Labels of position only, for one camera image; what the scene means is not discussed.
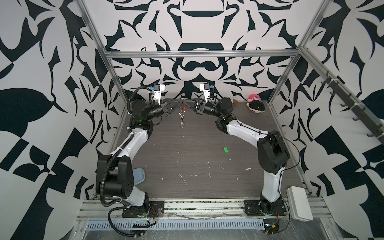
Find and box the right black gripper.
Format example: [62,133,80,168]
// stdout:
[185,99,225,121]

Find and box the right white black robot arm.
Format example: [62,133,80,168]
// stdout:
[184,98,290,213]

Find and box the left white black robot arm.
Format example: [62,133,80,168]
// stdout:
[95,99,183,208]

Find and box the pink black-haired doll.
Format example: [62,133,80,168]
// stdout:
[247,94,265,114]

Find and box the light blue pad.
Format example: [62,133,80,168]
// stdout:
[133,168,146,186]

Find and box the white box device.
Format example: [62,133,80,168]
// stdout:
[287,186,314,222]

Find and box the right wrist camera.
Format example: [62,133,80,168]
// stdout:
[199,83,214,102]

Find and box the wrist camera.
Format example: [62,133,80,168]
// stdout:
[199,83,214,102]
[150,84,165,105]

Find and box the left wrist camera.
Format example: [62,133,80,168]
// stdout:
[150,84,165,105]

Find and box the aluminium frame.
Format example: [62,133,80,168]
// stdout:
[74,0,384,145]

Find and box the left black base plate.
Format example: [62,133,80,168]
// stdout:
[122,201,165,218]

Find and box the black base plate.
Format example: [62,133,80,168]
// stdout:
[244,199,288,217]
[122,201,165,218]

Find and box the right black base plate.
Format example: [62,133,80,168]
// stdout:
[244,199,288,217]

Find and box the white ventilated cable duct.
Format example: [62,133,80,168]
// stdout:
[84,218,266,232]

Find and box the black corrugated cable conduit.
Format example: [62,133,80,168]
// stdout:
[98,85,157,238]

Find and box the wall hook rail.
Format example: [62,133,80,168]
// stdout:
[321,71,384,145]

